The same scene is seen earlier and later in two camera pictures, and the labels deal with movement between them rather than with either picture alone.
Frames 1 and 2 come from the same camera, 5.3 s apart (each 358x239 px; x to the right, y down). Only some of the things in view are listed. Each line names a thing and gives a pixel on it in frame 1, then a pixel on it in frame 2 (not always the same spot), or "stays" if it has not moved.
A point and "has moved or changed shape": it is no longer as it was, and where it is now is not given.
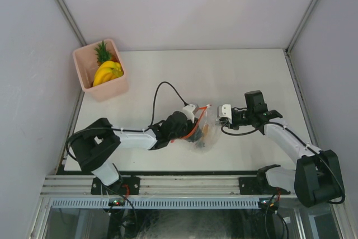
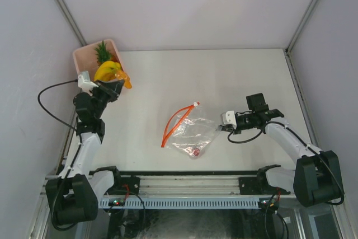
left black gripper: (196, 136) → (112, 96)
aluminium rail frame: (80, 186) stays
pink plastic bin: (86, 62) stays
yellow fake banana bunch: (107, 71) stays
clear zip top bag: (206, 133) has moved or changed shape
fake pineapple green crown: (102, 55) stays
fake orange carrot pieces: (206, 129) → (121, 75)
